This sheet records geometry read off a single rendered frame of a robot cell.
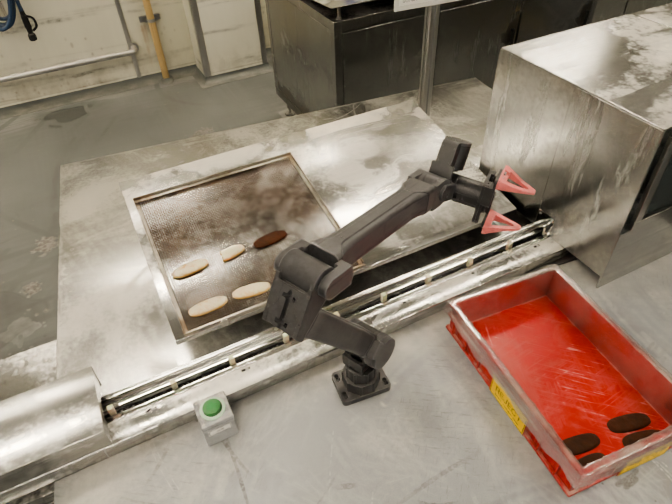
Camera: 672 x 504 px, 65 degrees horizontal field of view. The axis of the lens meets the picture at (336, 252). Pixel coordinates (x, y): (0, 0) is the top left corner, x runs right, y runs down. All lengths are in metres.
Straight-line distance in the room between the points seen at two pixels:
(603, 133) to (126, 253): 1.35
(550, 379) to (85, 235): 1.41
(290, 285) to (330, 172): 0.89
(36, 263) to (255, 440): 2.21
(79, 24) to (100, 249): 3.10
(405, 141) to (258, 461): 1.12
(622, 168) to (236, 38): 3.67
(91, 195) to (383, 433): 1.32
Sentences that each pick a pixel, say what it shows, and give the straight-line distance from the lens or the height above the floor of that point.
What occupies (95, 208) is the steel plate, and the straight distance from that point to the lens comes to 1.96.
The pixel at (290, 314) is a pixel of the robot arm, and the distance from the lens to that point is 0.83.
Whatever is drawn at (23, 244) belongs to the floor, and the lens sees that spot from 3.40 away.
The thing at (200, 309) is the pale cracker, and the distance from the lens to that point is 1.36.
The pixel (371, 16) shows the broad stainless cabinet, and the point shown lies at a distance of 2.98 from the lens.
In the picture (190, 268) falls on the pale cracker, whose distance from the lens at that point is 1.44.
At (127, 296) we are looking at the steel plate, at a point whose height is 0.82.
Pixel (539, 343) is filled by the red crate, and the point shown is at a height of 0.82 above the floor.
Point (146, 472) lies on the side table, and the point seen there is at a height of 0.82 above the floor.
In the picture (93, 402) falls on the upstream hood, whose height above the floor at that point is 0.92.
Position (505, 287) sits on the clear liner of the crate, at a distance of 1.38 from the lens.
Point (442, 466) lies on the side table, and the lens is 1.19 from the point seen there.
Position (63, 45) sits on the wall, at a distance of 4.73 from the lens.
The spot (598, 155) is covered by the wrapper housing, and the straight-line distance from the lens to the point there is 1.45.
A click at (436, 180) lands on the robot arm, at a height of 1.27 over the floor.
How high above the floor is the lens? 1.89
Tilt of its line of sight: 43 degrees down
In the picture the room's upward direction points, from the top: 3 degrees counter-clockwise
